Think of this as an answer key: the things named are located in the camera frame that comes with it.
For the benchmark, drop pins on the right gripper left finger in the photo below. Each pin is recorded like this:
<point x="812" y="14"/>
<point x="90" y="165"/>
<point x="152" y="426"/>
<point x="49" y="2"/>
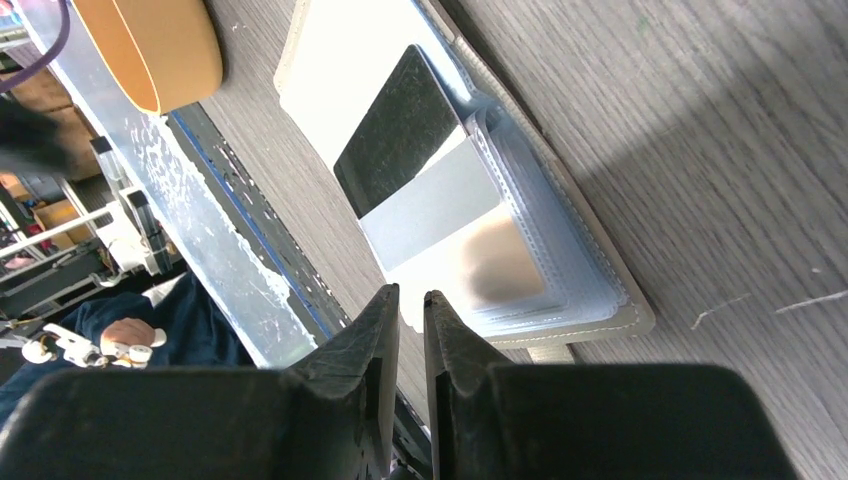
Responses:
<point x="328" y="416"/>

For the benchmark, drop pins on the grey card holder wallet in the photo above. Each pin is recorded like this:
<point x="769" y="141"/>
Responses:
<point x="336" y="59"/>

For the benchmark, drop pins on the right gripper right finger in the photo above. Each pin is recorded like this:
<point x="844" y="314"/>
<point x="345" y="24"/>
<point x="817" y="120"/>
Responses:
<point x="493" y="418"/>

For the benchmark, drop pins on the gold credit card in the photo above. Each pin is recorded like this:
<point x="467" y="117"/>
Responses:
<point x="497" y="265"/>

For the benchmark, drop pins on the black VIP credit card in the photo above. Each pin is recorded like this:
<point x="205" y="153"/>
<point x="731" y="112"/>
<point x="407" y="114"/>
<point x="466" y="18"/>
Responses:
<point x="410" y="171"/>

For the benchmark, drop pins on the orange oval tray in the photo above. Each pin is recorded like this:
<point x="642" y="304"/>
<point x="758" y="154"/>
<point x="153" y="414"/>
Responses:
<point x="164" y="55"/>

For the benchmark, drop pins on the person in blue clothing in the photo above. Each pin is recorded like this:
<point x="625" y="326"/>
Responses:
<point x="198" y="333"/>

